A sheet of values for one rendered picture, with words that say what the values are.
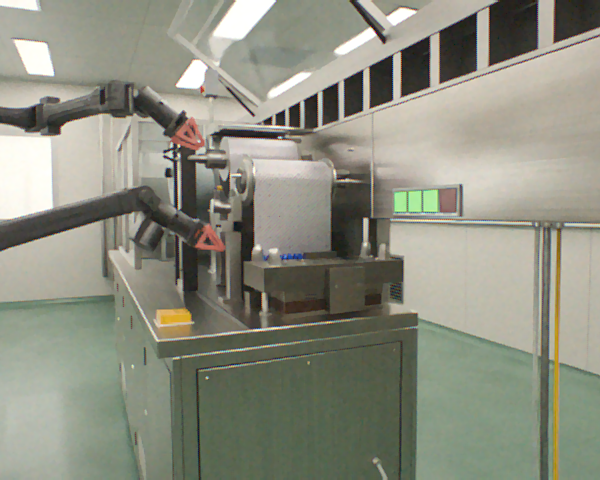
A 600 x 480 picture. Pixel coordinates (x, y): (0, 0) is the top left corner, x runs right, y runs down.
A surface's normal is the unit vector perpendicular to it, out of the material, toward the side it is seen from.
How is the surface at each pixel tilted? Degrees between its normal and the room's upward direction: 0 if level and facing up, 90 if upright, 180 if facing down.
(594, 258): 90
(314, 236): 90
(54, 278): 90
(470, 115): 90
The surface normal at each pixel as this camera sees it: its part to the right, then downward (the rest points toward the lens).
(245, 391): 0.42, 0.05
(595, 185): -0.91, 0.03
